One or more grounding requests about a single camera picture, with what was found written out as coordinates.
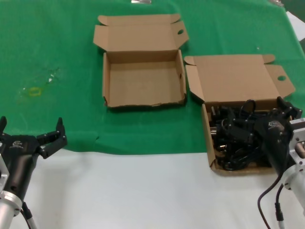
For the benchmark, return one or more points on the small white scrap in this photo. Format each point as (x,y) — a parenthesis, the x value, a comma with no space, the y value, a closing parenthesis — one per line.
(50,80)

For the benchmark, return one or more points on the open cardboard box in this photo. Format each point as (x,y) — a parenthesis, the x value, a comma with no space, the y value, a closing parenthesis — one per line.
(233,78)

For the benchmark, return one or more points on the wrist silver camera mount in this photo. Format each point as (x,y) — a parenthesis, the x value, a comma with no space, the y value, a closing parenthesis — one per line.
(3,174)
(299,143)

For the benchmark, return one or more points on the silver metal clip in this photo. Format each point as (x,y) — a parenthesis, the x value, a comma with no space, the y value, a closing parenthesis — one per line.
(277,2)
(141,1)

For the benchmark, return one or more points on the yellow tape square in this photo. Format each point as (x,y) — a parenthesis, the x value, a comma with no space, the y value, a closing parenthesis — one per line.
(35,91)

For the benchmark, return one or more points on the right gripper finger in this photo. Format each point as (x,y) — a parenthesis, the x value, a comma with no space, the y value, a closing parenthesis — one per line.
(243,131)
(291,111)

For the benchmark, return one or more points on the open cardboard box torn rim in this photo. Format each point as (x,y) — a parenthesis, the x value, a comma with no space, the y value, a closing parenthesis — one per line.
(143,81)

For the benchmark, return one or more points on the white paper sheet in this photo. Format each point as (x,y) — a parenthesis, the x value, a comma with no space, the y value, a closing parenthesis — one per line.
(295,26)

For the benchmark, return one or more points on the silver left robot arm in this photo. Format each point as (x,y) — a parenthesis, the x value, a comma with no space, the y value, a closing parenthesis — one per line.
(8,207)

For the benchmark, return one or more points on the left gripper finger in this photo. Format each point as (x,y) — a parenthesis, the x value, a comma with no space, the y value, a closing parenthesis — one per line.
(56,140)
(3,125)

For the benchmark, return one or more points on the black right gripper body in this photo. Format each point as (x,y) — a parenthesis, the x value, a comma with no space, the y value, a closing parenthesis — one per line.
(276,140)

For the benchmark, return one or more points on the green table cloth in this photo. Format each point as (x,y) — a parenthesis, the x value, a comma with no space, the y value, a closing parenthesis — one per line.
(59,47)

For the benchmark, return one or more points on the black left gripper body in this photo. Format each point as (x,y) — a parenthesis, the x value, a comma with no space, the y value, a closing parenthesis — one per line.
(21,152)

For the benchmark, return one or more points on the right wrist silver camera mount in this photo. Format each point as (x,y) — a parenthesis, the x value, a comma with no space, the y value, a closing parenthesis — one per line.
(299,143)

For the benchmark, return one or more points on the left wrist silver camera mount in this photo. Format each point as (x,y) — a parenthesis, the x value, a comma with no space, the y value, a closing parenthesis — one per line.
(3,174)

